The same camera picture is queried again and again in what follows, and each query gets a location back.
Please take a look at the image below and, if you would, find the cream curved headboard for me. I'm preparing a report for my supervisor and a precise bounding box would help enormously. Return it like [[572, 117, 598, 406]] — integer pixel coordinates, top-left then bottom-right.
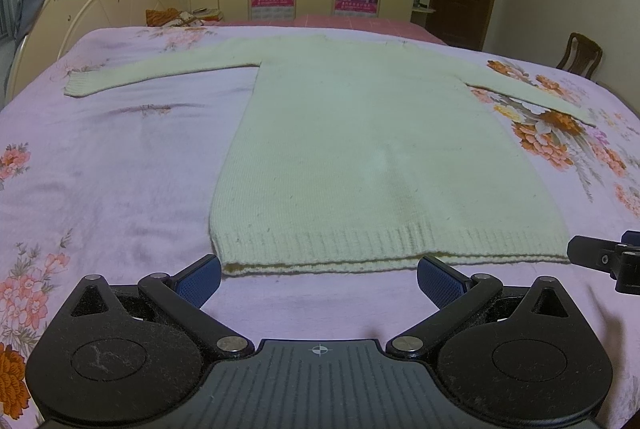
[[6, 0, 180, 102]]

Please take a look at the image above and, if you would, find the lilac floral bed blanket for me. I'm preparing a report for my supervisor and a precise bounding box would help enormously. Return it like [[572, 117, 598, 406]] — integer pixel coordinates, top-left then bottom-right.
[[1, 26, 639, 428]]

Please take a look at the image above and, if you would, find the dark wooden chair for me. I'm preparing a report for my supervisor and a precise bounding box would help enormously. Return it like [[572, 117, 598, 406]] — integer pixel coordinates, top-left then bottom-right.
[[556, 33, 603, 79]]

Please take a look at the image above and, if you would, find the cream knit sweater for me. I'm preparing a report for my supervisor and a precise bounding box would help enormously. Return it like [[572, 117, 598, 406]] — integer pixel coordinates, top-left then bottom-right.
[[65, 35, 590, 275]]

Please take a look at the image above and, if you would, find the orange patterned pillow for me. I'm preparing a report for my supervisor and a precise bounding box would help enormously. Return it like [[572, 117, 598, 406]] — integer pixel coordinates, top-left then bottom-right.
[[145, 8, 224, 28]]

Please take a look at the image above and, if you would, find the pink checked bedsheet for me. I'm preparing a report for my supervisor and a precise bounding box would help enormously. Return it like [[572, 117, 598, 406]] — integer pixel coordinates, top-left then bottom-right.
[[205, 14, 446, 46]]

